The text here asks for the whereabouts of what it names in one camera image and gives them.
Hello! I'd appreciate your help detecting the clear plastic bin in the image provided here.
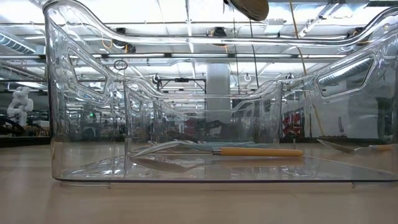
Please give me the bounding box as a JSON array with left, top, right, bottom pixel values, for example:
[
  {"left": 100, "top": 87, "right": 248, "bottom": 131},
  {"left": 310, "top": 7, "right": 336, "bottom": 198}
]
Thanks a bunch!
[
  {"left": 42, "top": 0, "right": 398, "bottom": 187},
  {"left": 124, "top": 81, "right": 284, "bottom": 155}
]

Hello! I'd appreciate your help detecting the silver spoon with orange handle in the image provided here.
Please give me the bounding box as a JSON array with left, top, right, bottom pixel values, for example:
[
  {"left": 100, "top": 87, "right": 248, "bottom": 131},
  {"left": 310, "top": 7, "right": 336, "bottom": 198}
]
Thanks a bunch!
[
  {"left": 317, "top": 138, "right": 395, "bottom": 154},
  {"left": 129, "top": 139, "right": 305, "bottom": 158},
  {"left": 223, "top": 0, "right": 270, "bottom": 22}
]

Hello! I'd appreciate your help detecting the white building column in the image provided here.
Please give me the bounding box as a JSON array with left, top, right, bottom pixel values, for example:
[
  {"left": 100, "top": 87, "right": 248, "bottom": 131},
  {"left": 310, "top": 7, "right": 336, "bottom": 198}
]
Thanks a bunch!
[{"left": 206, "top": 63, "right": 231, "bottom": 138}]

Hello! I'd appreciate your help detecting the black ceiling-mounted device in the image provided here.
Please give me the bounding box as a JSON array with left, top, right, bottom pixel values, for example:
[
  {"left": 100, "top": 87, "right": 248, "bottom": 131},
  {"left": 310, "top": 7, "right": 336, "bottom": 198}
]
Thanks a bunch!
[
  {"left": 112, "top": 27, "right": 136, "bottom": 54},
  {"left": 211, "top": 27, "right": 228, "bottom": 47}
]

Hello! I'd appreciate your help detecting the red background object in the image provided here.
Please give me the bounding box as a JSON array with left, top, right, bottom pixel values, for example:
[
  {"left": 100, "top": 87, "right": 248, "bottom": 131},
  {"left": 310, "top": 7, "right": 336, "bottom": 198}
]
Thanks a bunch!
[{"left": 282, "top": 112, "right": 299, "bottom": 136}]

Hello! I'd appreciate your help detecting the white robot figure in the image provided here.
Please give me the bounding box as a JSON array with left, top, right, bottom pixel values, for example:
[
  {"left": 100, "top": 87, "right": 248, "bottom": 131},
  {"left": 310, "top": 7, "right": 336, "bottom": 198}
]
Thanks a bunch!
[{"left": 6, "top": 86, "right": 34, "bottom": 127}]

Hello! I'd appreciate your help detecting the black overhead rig frame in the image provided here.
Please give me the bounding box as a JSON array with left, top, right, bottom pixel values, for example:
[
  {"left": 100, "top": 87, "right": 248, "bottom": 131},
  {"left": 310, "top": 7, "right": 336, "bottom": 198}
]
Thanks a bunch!
[{"left": 157, "top": 77, "right": 208, "bottom": 96}]

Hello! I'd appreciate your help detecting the black hanging cable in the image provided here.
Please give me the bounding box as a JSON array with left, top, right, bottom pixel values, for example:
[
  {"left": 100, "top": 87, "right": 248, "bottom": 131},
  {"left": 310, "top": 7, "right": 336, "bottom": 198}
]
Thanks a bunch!
[{"left": 247, "top": 18, "right": 261, "bottom": 90}]

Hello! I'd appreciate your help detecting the yellow hanging cable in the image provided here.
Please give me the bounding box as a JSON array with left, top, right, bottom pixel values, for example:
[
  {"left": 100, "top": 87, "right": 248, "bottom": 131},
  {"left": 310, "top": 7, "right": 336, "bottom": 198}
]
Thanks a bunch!
[{"left": 290, "top": 0, "right": 326, "bottom": 138}]

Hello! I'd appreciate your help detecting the black table frame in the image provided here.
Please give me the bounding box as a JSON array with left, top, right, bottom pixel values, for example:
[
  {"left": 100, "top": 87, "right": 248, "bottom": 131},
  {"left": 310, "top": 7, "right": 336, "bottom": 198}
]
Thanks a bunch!
[{"left": 0, "top": 135, "right": 398, "bottom": 147}]

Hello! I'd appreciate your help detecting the silver ventilation duct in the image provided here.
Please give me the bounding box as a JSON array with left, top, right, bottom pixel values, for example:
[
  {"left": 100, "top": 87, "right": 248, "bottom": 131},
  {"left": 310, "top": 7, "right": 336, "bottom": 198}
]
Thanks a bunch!
[{"left": 0, "top": 32, "right": 37, "bottom": 55}]

